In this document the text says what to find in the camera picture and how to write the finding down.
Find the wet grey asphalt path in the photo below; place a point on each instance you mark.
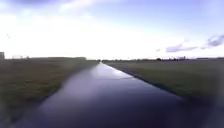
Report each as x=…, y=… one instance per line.
x=100, y=96

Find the grass field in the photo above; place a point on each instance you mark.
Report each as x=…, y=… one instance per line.
x=176, y=75
x=30, y=78

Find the low grey building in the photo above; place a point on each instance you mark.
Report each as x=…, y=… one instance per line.
x=2, y=55

